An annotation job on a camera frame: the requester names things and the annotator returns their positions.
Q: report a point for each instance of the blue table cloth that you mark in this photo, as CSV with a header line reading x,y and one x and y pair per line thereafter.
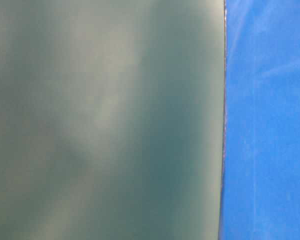
x,y
261,163

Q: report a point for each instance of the sage green bath towel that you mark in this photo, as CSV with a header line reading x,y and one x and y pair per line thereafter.
x,y
111,119

